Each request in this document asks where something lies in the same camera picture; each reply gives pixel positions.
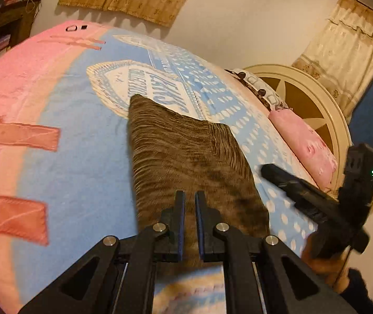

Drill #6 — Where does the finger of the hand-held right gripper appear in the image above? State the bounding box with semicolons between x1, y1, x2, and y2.
260;164;341;227

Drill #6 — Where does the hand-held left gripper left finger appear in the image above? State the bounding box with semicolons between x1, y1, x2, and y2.
18;190;187;314

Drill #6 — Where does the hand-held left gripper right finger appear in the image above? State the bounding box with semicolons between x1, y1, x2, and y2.
194;190;359;314

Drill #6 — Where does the brown knit sweater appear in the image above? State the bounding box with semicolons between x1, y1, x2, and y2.
127;94;271;269

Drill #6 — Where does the person's right forearm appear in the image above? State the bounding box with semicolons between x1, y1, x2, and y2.
336;267;373;314

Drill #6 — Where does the person's right hand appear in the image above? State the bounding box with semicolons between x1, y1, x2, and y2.
303;232;351;289

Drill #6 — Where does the pink pillow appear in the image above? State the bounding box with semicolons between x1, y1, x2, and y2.
268;108;339;191

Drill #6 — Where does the dark window pane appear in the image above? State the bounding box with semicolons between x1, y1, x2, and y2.
348;64;373;153

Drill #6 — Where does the cream round headboard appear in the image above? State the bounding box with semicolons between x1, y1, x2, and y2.
243;64;353;197

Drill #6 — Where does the white patterned pillow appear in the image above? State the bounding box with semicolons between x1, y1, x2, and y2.
225;68;292;112

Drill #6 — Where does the pink and blue printed blanket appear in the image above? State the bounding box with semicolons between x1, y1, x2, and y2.
0;23;322;314

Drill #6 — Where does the pink box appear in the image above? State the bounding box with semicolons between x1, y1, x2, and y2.
0;33;12;55

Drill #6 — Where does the brown wooden desk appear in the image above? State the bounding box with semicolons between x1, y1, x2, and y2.
0;0;43;74

